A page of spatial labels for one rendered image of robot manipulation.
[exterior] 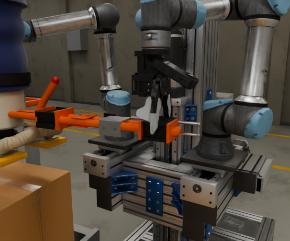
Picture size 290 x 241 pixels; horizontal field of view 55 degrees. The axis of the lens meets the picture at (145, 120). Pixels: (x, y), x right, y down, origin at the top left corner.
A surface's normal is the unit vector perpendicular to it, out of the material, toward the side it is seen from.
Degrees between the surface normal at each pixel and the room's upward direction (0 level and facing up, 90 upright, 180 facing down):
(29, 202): 90
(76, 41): 90
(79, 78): 90
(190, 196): 90
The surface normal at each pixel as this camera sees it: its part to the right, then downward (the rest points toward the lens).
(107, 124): -0.40, 0.19
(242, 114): -0.65, 0.07
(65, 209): 0.92, 0.08
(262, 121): 0.60, 0.29
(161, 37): 0.29, 0.20
